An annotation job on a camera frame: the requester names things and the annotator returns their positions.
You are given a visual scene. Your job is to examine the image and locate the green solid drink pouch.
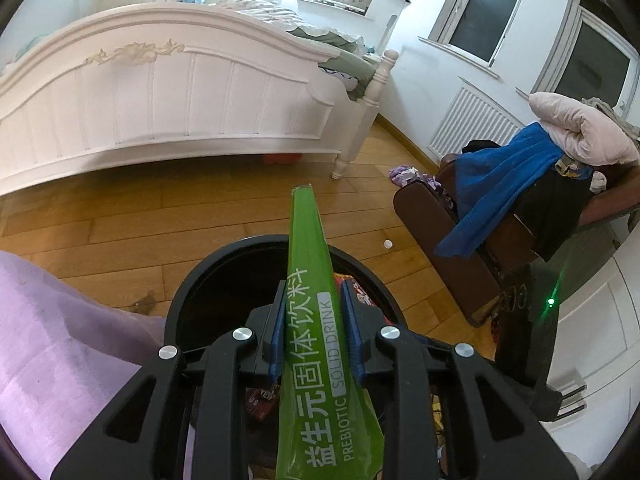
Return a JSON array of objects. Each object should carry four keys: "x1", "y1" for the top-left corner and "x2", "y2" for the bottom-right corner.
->
[{"x1": 276, "y1": 185, "x2": 384, "y2": 479}]

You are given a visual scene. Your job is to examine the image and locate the black trash bin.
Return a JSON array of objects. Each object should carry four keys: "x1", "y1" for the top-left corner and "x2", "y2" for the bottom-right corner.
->
[{"x1": 165, "y1": 235, "x2": 408, "y2": 351}]

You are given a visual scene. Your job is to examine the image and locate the purple round tablecloth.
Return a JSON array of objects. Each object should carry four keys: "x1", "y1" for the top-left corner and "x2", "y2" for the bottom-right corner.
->
[{"x1": 1, "y1": 252, "x2": 165, "y2": 479}]

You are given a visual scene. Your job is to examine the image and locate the brown armchair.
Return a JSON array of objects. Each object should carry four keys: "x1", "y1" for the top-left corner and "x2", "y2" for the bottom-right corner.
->
[{"x1": 388, "y1": 127, "x2": 639, "y2": 325}]

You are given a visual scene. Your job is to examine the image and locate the blue towel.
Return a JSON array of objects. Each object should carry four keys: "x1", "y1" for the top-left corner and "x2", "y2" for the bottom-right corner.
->
[{"x1": 435, "y1": 122, "x2": 563, "y2": 258}]

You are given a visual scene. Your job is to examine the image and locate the pink pillow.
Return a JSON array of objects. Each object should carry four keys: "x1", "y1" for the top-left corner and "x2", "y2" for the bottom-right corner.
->
[{"x1": 528, "y1": 92, "x2": 639, "y2": 167}]

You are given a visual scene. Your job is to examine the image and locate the white radiator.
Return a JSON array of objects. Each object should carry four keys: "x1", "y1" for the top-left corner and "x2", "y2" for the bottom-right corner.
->
[{"x1": 427, "y1": 80, "x2": 523, "y2": 159}]

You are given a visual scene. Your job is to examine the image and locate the dark window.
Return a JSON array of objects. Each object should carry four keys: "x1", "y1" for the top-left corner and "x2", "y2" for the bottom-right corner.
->
[{"x1": 428, "y1": 0, "x2": 521, "y2": 67}]

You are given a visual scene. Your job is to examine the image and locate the white bed frame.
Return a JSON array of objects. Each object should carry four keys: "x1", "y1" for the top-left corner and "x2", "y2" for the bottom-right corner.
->
[{"x1": 1, "y1": 0, "x2": 398, "y2": 194}]

